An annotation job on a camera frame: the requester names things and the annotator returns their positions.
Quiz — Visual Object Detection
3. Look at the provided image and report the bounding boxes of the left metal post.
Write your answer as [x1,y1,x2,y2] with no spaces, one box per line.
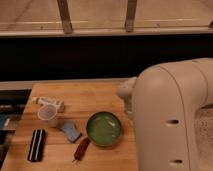
[57,0,73,34]

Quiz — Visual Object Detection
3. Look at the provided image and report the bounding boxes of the blue sponge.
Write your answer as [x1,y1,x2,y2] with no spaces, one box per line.
[60,122,81,143]

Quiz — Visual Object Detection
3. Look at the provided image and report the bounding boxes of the green ceramic bowl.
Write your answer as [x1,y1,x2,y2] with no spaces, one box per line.
[86,111,123,147]

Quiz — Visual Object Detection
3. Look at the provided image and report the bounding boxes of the metal post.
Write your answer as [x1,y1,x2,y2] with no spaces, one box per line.
[57,0,73,34]
[124,0,137,32]

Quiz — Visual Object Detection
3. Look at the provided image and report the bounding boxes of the white tube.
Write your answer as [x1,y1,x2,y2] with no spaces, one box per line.
[31,97,65,113]

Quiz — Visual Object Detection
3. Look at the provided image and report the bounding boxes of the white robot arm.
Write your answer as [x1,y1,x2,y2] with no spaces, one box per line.
[117,58,213,171]

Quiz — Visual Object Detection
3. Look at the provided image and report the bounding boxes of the black white striped box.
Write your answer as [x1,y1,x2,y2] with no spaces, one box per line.
[27,129,46,162]

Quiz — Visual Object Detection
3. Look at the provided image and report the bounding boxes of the right metal post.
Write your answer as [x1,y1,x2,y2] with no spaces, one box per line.
[124,0,137,32]

